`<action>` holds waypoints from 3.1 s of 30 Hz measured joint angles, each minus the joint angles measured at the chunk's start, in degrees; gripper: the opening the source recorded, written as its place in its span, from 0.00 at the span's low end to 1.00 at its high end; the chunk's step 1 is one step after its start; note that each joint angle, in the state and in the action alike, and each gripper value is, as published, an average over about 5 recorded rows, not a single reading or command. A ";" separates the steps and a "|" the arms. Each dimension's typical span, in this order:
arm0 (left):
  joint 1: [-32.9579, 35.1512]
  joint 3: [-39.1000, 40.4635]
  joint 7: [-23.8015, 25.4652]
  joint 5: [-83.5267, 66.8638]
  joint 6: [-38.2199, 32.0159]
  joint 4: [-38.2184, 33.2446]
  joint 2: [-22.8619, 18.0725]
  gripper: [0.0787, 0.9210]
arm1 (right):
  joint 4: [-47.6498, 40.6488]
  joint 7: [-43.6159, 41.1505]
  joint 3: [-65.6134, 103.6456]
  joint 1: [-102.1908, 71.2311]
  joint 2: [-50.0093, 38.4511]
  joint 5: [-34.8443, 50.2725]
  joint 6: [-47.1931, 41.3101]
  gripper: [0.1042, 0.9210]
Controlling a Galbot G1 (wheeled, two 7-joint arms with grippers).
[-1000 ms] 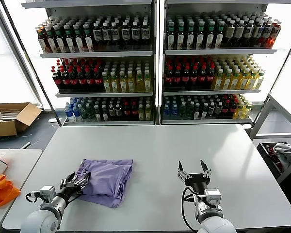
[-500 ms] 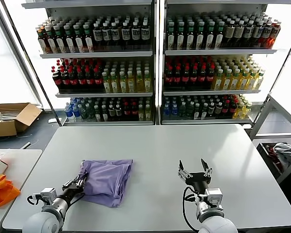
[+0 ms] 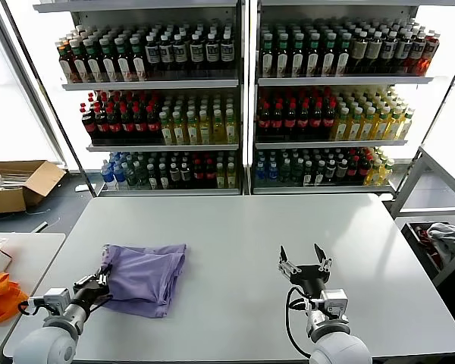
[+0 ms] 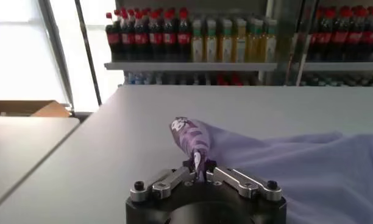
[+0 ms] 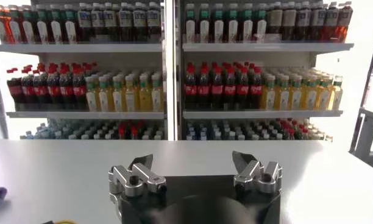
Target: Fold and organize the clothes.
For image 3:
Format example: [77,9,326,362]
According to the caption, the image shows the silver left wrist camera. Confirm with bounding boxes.
[43,287,71,310]

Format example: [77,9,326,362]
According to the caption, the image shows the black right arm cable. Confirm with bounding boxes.
[285,286,314,356]

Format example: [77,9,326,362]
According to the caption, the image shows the black cable with white tag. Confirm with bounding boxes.
[17,297,46,315]

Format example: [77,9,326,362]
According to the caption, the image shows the orange tea bottle white label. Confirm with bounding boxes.
[58,39,75,84]

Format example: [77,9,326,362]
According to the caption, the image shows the yellow juice bottle white label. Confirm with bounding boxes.
[186,110,199,146]
[348,107,365,142]
[362,107,378,142]
[199,109,212,145]
[212,109,227,145]
[172,111,187,146]
[225,108,238,145]
[161,111,174,146]
[388,108,404,141]
[375,107,391,141]
[400,108,416,140]
[333,107,352,142]

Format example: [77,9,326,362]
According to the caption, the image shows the grey metal frame table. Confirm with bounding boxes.
[388,146,455,215]

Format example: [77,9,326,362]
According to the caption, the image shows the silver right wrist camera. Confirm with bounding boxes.
[320,288,349,315]

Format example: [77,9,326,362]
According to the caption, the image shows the purple T-shirt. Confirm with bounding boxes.
[99,243,187,319]

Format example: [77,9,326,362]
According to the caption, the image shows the dark tea bottle green label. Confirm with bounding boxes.
[322,32,337,77]
[306,32,322,78]
[336,32,353,77]
[275,33,290,79]
[115,36,133,83]
[100,36,118,83]
[260,33,275,79]
[84,37,103,83]
[290,33,306,78]
[130,35,148,82]
[70,37,89,83]

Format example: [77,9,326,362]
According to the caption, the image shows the red drink bottle blue label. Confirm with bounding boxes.
[411,30,428,75]
[424,32,441,75]

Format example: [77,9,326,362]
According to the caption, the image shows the red garment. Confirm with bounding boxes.
[415,225,444,266]

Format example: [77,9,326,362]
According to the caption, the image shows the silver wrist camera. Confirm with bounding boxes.
[43,287,71,310]
[320,288,349,315]

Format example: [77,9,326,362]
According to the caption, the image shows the dark drink bottle beige label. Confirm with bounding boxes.
[351,30,369,75]
[366,30,383,75]

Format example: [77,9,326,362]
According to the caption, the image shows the orange fabric bag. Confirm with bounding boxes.
[0,271,34,327]

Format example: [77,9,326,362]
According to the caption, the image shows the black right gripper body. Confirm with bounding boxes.
[290,264,330,300]

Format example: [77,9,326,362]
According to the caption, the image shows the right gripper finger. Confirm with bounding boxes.
[314,243,334,272]
[277,245,302,280]

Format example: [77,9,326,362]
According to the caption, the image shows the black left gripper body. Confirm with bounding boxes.
[73,279,111,309]

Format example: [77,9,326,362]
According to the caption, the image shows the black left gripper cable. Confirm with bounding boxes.
[86,294,114,312]

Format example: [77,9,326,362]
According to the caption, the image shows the black storage bin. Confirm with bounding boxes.
[401,221,455,282]

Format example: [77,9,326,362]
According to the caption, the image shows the open cardboard box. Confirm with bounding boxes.
[0,159,67,215]

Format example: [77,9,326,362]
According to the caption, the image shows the dark slanted pole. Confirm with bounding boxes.
[420,45,455,149]
[0,0,99,198]

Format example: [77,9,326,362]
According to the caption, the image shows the pale packing strips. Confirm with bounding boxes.
[0,170,33,190]

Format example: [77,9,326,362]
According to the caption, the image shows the dark drink bottle blue label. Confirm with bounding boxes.
[396,30,413,75]
[205,33,221,71]
[190,33,206,71]
[145,34,162,73]
[381,30,399,75]
[159,33,175,72]
[220,32,236,71]
[173,33,188,72]

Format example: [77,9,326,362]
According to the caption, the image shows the cola bottle red cap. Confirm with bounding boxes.
[133,105,149,140]
[94,105,110,141]
[120,105,136,140]
[310,100,325,134]
[81,108,99,142]
[258,101,272,134]
[271,101,285,134]
[323,99,337,134]
[284,101,299,134]
[206,158,218,190]
[193,158,206,190]
[298,100,312,134]
[146,105,162,140]
[106,105,123,141]

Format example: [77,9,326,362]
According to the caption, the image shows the grey window frame bar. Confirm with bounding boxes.
[0,0,69,171]

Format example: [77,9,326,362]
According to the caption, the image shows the grey metal shelving unit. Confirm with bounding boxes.
[33,0,251,198]
[249,0,455,196]

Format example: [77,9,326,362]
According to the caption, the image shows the grey white garment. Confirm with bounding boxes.
[427,222,455,266]

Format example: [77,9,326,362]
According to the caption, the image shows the yellow juice bottle white cap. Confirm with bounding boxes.
[378,158,396,186]
[365,158,383,187]

